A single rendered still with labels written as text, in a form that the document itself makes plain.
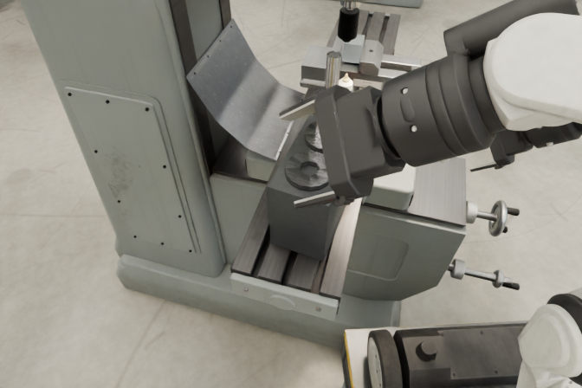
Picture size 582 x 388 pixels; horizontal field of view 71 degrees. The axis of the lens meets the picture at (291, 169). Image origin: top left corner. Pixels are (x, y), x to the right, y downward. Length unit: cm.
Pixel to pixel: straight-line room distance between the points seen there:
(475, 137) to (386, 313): 136
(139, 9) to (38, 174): 184
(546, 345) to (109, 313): 164
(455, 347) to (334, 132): 93
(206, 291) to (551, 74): 156
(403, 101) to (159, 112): 85
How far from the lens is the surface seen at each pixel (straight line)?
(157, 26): 100
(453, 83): 35
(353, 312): 166
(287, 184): 73
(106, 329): 198
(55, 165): 270
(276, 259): 86
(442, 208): 127
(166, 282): 181
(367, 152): 39
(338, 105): 42
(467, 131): 36
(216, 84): 115
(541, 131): 88
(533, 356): 89
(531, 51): 33
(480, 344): 128
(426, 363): 119
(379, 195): 117
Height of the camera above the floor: 170
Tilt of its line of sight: 47 degrees down
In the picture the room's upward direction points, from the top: straight up
